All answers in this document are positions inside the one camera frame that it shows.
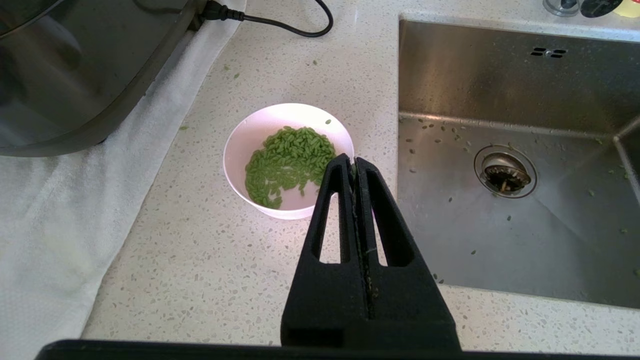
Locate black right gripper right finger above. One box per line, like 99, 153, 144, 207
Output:
354, 157, 461, 351

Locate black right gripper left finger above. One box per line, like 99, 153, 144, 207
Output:
280, 153, 372, 349

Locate pink bowl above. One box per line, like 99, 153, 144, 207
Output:
223, 103, 355, 221

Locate black rice cooker base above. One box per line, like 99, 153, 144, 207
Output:
0, 0, 209, 158

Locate chopped green onions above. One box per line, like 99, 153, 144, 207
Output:
244, 126, 337, 210

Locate round sink drain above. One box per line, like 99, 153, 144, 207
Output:
473, 144, 539, 200

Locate steel sink basin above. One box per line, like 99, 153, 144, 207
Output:
397, 15, 640, 310

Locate white cloth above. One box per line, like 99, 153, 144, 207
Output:
0, 0, 248, 360

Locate black power cord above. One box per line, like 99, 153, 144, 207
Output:
200, 0, 334, 39

